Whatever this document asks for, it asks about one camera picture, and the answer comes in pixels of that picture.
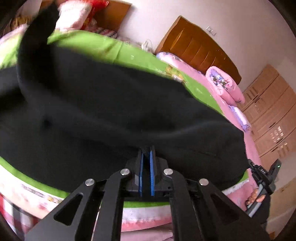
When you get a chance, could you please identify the light wooden wardrobe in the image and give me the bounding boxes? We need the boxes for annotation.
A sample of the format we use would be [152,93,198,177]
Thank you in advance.
[238,64,296,169]

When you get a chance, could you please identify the far brown wooden headboard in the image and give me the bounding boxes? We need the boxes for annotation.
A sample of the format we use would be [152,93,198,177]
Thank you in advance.
[94,1,132,32]

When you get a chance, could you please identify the rolled pink blanket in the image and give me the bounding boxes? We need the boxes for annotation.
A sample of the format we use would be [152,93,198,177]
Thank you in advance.
[205,66,245,106]

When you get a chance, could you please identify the red pillow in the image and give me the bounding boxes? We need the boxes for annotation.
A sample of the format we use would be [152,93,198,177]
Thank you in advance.
[81,0,109,30]

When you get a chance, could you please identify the green bed sheet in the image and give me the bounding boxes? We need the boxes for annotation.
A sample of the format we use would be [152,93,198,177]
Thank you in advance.
[1,31,247,199]

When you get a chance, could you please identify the white pink floral duvet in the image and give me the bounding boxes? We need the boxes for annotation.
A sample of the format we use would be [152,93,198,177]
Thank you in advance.
[0,0,93,58]

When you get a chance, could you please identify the near brown wooden headboard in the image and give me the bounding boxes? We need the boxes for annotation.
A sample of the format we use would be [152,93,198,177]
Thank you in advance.
[154,16,242,84]

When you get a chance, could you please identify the striped red white sheet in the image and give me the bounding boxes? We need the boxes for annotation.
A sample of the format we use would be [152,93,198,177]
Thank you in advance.
[85,19,117,39]

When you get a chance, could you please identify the pink bed quilt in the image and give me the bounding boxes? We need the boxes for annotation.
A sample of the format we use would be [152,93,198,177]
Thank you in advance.
[120,52,261,240]

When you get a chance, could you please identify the black pants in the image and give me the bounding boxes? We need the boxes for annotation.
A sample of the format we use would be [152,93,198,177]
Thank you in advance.
[1,4,248,192]

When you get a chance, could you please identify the right hand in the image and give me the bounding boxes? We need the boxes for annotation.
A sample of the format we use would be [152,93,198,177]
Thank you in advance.
[245,188,266,206]

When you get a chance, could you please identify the brown wooden headboard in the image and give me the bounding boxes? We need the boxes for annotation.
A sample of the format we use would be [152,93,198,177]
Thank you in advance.
[94,1,132,32]
[154,16,242,84]

